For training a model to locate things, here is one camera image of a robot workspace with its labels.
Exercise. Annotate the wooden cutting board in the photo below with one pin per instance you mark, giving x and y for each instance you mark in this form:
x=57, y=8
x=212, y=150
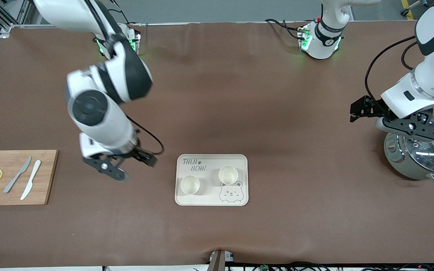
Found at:
x=15, y=177

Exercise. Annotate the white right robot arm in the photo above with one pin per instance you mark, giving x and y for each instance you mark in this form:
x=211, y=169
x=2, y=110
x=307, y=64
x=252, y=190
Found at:
x=100, y=124

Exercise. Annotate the glass pot lid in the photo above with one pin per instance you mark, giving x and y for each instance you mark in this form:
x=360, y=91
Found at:
x=431, y=154

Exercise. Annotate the grey plastic knife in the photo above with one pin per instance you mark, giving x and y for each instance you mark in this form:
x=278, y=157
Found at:
x=16, y=175

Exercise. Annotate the white plastic cup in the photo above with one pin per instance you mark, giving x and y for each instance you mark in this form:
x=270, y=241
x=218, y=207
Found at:
x=190, y=185
x=228, y=174

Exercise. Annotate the steel pot with glass lid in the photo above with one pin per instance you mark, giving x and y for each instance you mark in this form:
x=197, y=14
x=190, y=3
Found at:
x=401, y=162

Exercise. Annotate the metal bracket at table edge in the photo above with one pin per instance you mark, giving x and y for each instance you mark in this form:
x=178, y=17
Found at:
x=220, y=259

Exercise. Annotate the white plastic knife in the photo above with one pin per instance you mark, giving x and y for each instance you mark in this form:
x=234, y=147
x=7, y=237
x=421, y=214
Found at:
x=31, y=180

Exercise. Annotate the cream tray with bear print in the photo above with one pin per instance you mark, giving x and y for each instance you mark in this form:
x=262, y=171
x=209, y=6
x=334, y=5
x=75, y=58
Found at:
x=211, y=180

